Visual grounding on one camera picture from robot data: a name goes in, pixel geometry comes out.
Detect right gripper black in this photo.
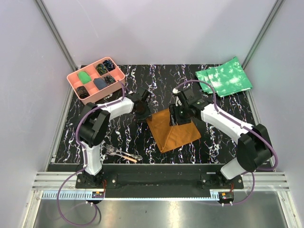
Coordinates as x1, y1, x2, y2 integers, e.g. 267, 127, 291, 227
168, 103, 191, 127

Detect orange cloth napkin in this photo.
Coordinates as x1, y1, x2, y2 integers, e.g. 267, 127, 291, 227
146, 109, 201, 153

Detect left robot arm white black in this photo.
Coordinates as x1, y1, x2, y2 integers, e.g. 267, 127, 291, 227
76, 88, 152, 188

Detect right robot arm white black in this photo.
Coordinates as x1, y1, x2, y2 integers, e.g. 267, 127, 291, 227
169, 88, 275, 188

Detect grey blue rolled napkin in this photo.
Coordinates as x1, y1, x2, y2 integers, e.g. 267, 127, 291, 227
93, 78, 108, 90

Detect green rolled napkin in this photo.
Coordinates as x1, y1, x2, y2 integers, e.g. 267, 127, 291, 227
78, 71, 92, 84

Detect black marble pattern mat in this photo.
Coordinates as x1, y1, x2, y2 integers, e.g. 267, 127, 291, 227
55, 64, 237, 164

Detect dark patterned roll front right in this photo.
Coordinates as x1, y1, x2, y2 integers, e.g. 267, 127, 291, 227
103, 75, 116, 86

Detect dark patterned roll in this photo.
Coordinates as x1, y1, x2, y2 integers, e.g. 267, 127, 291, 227
103, 59, 116, 71
96, 63, 108, 76
76, 86, 90, 99
103, 75, 116, 86

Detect silver fork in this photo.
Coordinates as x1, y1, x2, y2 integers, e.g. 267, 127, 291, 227
105, 144, 143, 161

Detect dark patterned roll back right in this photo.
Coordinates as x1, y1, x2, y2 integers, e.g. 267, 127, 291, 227
103, 59, 116, 71

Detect dark patterned roll back middle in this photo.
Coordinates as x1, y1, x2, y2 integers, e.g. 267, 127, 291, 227
96, 63, 108, 76

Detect green white patterned napkins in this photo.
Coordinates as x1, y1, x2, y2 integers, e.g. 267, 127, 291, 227
195, 57, 253, 97

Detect pink compartment tray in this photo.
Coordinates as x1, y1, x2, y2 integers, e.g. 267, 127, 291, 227
66, 57, 126, 104

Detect dark patterned roll front left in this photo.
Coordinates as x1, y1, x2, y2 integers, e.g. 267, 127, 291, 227
76, 86, 90, 99

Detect wooden handled spoon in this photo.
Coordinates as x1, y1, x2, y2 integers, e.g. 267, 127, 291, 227
121, 155, 137, 163

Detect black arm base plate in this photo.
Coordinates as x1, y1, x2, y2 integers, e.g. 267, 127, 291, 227
76, 164, 244, 190

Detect aluminium frame rail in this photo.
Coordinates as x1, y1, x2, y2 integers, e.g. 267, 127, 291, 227
32, 172, 289, 201

